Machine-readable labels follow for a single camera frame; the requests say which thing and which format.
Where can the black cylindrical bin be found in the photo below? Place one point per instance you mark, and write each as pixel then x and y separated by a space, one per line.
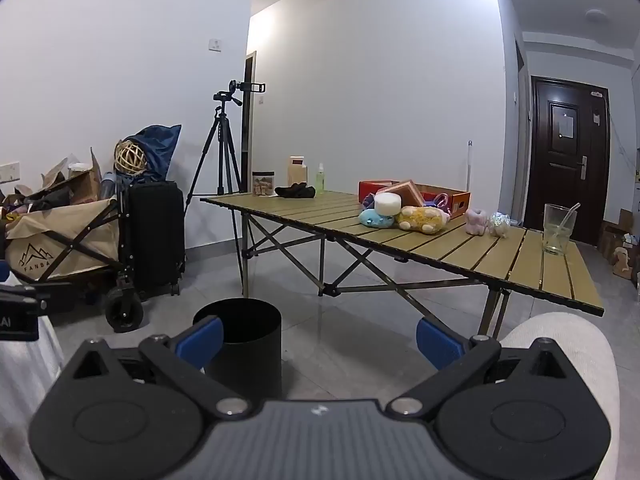
pixel 250 350

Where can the light blue plush toy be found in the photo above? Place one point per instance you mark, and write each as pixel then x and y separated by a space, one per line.
pixel 376 218

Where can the green spray bottle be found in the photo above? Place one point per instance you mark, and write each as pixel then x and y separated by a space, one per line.
pixel 320 180

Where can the folding slatted camping table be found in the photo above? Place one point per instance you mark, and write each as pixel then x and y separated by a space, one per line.
pixel 450 250

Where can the white round sponge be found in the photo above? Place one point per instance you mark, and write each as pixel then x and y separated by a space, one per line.
pixel 388 205

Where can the white wall switch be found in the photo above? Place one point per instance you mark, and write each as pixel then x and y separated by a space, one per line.
pixel 215 45

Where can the pink wooden box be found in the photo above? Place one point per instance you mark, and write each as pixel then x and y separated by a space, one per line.
pixel 406 194

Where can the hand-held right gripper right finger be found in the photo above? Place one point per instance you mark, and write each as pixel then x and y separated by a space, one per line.
pixel 439 344

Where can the orange shallow box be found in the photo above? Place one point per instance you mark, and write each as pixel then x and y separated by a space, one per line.
pixel 457 202

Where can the beige carton bottle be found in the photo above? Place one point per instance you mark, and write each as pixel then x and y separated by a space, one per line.
pixel 297 172

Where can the brown cardboard box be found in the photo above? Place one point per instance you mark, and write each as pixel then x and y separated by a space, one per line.
pixel 85 185

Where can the beige folding wagon cart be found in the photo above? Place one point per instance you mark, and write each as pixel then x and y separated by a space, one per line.
pixel 60 240

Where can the white mop pole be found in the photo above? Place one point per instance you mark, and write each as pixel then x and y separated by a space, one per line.
pixel 470 165

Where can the clear glass cup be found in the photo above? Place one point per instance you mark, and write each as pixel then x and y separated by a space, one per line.
pixel 557 232

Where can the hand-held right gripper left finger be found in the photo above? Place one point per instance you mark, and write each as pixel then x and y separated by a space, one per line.
pixel 204 337

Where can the pink fluffy plush toy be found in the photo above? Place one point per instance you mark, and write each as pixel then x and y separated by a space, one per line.
pixel 476 221

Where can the black suitcase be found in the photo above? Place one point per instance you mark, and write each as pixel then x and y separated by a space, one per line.
pixel 155 235

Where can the clear jar with snacks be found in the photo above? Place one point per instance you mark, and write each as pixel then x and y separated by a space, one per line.
pixel 263 184

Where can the black cloth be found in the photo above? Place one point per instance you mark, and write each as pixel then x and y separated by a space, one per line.
pixel 295 191

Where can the black camera tripod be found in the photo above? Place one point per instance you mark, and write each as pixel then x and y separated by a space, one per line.
pixel 223 160

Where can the woven wicker ball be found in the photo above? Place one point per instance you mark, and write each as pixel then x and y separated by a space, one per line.
pixel 129 157

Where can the yellow plush toy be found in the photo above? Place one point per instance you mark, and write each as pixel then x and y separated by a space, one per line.
pixel 422 219

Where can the dark blue bag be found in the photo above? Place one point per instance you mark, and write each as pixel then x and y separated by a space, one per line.
pixel 162 150

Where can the crumpled clear wrapper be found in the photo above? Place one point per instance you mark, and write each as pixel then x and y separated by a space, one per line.
pixel 499 225

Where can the white wall outlet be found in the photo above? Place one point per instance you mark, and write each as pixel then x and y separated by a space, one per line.
pixel 9 172

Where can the pile of cardboard boxes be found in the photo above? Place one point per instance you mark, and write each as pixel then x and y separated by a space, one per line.
pixel 620 245

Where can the dark brown door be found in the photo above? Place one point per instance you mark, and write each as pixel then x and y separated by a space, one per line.
pixel 567 160

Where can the clear drinking straw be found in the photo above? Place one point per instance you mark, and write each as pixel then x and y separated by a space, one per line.
pixel 571 212

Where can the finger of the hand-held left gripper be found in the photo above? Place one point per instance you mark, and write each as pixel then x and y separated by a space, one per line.
pixel 25 296

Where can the person's left leg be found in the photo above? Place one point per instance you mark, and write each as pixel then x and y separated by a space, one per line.
pixel 25 375

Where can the person's leg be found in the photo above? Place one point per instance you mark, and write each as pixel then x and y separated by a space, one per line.
pixel 25 375
pixel 565 330

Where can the person's right leg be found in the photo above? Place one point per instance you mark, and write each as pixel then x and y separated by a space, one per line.
pixel 565 330

